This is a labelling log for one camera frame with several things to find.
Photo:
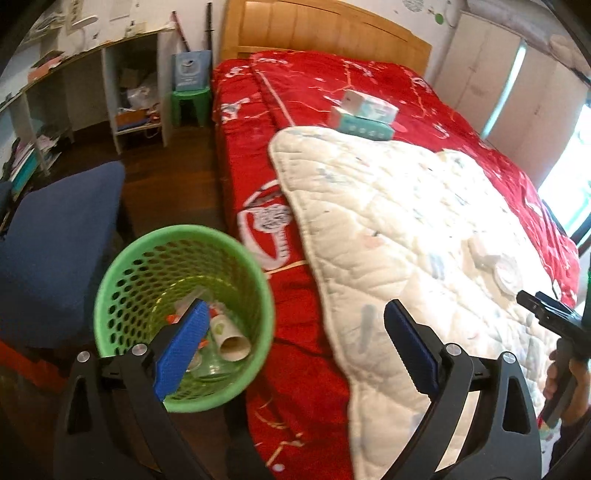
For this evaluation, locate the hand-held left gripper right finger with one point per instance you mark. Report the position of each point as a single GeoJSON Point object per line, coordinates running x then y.
{"type": "Point", "coordinates": [411, 346]}

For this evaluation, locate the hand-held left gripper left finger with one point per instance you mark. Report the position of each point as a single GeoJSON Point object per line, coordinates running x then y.
{"type": "Point", "coordinates": [182, 350]}

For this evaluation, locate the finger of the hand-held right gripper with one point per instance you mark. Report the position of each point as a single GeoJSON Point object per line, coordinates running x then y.
{"type": "Point", "coordinates": [535, 302]}

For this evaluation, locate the clear plastic bowl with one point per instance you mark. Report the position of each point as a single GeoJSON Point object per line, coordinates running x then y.
{"type": "Point", "coordinates": [211, 368]}

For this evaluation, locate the white paper cup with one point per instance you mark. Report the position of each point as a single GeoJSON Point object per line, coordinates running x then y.
{"type": "Point", "coordinates": [231, 344]}

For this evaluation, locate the green plastic mesh basket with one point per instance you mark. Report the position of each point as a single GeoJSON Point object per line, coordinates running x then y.
{"type": "Point", "coordinates": [138, 258]}

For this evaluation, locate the person's right hand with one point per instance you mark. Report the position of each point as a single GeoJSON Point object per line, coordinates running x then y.
{"type": "Point", "coordinates": [577, 392]}

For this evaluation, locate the white plastic lid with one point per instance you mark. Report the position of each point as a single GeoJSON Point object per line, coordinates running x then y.
{"type": "Point", "coordinates": [508, 277]}

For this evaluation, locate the window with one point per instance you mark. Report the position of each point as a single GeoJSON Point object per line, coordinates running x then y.
{"type": "Point", "coordinates": [570, 194]}

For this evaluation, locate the white quilted blanket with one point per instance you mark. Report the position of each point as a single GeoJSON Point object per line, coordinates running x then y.
{"type": "Point", "coordinates": [392, 221]}

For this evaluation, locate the orange fabric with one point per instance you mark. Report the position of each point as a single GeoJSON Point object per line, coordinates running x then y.
{"type": "Point", "coordinates": [27, 367]}

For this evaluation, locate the blue upholstered chair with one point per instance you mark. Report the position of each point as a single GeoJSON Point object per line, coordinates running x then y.
{"type": "Point", "coordinates": [55, 240]}

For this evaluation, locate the beige wardrobe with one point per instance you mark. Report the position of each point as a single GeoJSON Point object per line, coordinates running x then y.
{"type": "Point", "coordinates": [508, 83]}

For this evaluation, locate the row of books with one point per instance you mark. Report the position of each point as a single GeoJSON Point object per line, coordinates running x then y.
{"type": "Point", "coordinates": [27, 161]}

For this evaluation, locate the white teal tissue pack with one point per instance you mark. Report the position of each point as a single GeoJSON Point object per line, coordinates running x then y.
{"type": "Point", "coordinates": [369, 105]}

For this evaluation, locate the green plastic stool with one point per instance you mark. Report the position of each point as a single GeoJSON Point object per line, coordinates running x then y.
{"type": "Point", "coordinates": [191, 104]}

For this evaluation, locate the clear plastic bag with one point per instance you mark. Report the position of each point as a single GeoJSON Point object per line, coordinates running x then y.
{"type": "Point", "coordinates": [141, 97]}

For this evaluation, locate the red printed blanket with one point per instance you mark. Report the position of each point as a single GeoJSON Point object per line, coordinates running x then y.
{"type": "Point", "coordinates": [300, 92]}

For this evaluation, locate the blue paper bag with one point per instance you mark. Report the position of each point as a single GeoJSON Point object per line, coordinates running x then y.
{"type": "Point", "coordinates": [191, 71]}

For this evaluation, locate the white desk shelf unit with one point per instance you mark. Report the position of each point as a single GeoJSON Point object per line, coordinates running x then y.
{"type": "Point", "coordinates": [108, 74]}

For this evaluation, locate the red stick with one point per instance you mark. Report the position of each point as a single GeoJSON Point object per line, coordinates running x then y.
{"type": "Point", "coordinates": [181, 32]}

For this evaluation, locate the wooden headboard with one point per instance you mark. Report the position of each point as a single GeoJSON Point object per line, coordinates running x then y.
{"type": "Point", "coordinates": [323, 32]}

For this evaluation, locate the white desk lamp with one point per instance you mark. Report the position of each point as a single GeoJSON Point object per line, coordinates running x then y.
{"type": "Point", "coordinates": [83, 14]}

